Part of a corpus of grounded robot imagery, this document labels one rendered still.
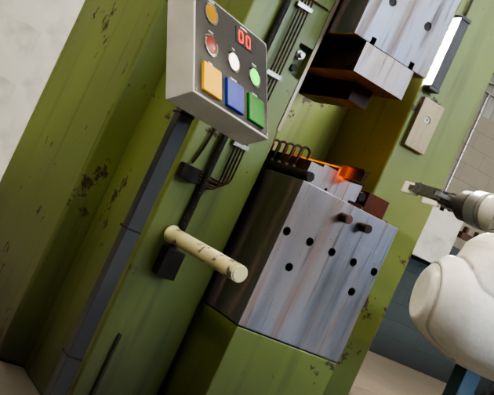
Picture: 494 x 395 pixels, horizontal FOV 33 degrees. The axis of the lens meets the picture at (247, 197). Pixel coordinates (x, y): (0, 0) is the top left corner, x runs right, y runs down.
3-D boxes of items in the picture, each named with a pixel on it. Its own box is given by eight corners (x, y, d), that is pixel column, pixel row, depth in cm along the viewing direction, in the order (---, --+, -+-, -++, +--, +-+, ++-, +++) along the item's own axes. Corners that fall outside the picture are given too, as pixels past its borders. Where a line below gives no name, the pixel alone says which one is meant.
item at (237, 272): (244, 288, 202) (253, 267, 202) (227, 280, 200) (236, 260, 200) (176, 245, 241) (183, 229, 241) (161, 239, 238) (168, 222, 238)
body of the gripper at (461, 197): (456, 216, 196) (430, 208, 205) (480, 229, 201) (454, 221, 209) (469, 187, 197) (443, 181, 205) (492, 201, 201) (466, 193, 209)
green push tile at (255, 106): (265, 128, 214) (264, 101, 216) (249, 118, 208) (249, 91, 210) (259, 129, 215) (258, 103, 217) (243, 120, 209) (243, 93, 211)
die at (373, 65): (401, 100, 252) (414, 71, 252) (353, 70, 242) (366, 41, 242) (327, 91, 288) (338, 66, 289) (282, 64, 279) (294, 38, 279)
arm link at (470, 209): (495, 237, 196) (478, 232, 201) (511, 202, 196) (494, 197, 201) (470, 223, 191) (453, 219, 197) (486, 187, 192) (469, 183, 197)
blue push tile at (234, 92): (244, 115, 206) (244, 87, 208) (228, 104, 200) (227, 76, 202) (238, 116, 206) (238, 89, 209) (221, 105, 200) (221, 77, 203)
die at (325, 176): (353, 207, 251) (364, 181, 251) (302, 181, 241) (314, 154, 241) (284, 183, 287) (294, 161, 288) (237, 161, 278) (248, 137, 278)
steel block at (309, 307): (338, 363, 251) (398, 228, 252) (237, 324, 233) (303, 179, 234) (252, 308, 300) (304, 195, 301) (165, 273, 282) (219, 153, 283)
